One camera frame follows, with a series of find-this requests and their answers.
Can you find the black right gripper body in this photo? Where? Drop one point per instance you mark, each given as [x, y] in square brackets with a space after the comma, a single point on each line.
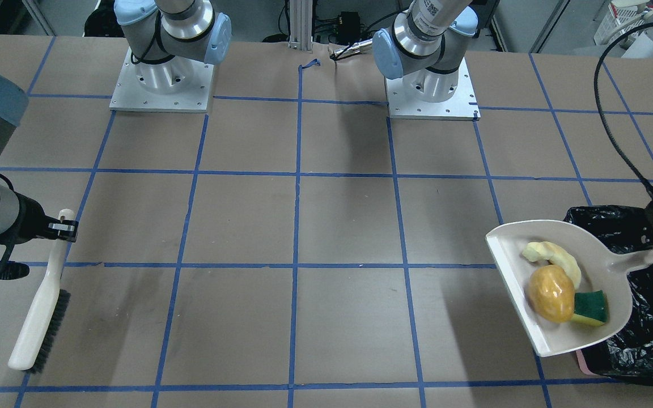
[30, 216]

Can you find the beige hand brush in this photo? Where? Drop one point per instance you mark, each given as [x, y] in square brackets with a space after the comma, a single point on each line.
[47, 310]

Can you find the beige plastic dustpan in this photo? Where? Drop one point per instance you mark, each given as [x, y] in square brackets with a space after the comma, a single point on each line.
[601, 270]

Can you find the yellow green sponge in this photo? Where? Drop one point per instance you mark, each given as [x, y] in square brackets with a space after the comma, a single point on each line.
[590, 308]

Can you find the pale apple peel slice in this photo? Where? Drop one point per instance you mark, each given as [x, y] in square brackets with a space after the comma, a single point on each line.
[555, 255]

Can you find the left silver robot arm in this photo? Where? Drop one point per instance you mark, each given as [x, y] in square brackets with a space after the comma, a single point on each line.
[421, 57]

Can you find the black trash bag bin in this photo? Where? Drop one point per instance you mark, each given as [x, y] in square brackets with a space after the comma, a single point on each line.
[628, 355]

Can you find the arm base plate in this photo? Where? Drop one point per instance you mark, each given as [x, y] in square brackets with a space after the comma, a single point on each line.
[180, 85]
[425, 95]

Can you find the aluminium frame post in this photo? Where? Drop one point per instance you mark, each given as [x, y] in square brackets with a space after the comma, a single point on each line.
[301, 25]

